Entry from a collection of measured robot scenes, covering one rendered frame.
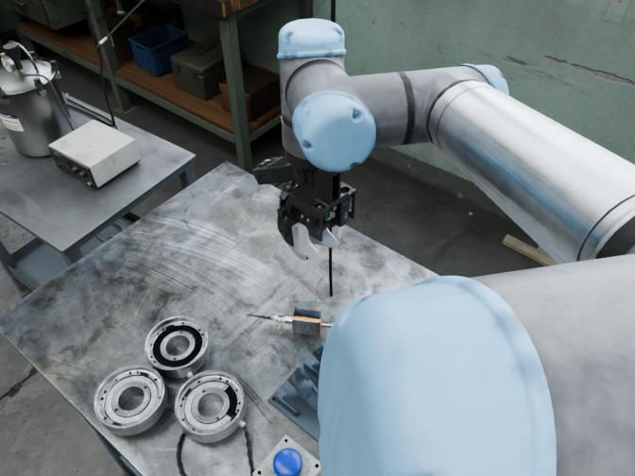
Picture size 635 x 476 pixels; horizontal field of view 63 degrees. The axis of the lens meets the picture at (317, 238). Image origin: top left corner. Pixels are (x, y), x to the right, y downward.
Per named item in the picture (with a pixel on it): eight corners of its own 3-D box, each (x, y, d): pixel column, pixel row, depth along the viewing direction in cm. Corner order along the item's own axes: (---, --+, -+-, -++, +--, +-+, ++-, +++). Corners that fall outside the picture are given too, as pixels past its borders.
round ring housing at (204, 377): (165, 427, 79) (159, 415, 76) (205, 372, 86) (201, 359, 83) (221, 458, 76) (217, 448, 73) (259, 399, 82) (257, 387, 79)
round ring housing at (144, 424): (150, 447, 77) (144, 435, 74) (88, 430, 79) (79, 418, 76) (180, 384, 84) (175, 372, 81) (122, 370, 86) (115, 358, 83)
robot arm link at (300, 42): (281, 44, 53) (271, 16, 59) (284, 138, 60) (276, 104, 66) (355, 39, 54) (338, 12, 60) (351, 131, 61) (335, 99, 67)
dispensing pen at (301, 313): (247, 300, 91) (341, 313, 89) (249, 314, 94) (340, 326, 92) (244, 311, 89) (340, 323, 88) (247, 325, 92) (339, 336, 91)
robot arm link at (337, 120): (418, 99, 47) (385, 52, 55) (298, 110, 46) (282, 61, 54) (408, 170, 53) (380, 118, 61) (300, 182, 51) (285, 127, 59)
